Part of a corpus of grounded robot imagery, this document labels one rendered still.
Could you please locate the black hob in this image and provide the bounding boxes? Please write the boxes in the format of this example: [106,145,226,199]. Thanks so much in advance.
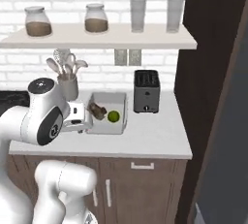
[0,89,31,117]

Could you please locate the clear drinking glass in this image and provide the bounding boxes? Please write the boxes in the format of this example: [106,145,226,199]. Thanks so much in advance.
[130,0,147,34]
[166,0,185,34]

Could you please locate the white drawer handle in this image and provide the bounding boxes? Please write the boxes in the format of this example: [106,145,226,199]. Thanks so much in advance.
[130,161,156,171]

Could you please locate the dark brown tall cabinet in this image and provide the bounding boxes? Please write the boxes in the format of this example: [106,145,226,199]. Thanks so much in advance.
[173,0,248,224]

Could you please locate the pale wooden spoon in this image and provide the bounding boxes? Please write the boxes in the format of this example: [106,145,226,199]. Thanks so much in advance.
[46,57,62,77]
[73,59,89,76]
[65,52,78,76]

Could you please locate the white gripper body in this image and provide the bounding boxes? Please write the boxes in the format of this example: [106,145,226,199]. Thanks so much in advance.
[62,105,95,135]

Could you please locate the white cupboard door handle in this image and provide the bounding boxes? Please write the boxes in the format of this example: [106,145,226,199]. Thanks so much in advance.
[92,187,99,208]
[105,178,112,208]

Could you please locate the brown steak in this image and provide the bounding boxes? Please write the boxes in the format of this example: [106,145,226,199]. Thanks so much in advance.
[87,102,109,121]

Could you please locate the grey fridge door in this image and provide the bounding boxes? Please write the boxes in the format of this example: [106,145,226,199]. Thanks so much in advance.
[193,23,248,224]

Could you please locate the grey utensil pot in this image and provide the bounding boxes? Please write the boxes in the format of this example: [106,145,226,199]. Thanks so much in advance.
[56,73,79,102]

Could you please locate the pale slotted spatula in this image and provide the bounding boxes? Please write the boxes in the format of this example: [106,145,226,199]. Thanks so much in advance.
[52,48,71,74]

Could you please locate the glass jar brown contents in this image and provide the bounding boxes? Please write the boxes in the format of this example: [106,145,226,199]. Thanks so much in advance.
[24,6,53,38]
[83,3,109,34]

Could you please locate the white tupperware container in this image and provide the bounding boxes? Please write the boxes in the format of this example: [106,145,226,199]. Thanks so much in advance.
[84,91,129,136]

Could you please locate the grey black toaster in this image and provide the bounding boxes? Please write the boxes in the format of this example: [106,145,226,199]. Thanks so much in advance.
[133,69,162,114]

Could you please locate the green lime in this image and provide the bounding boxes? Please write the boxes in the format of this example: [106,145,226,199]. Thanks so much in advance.
[107,110,121,123]

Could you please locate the grey wall socket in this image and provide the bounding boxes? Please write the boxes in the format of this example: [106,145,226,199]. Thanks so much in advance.
[113,48,128,67]
[128,48,142,67]

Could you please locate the white wall shelf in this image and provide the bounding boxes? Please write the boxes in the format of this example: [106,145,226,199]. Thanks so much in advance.
[0,22,199,50]

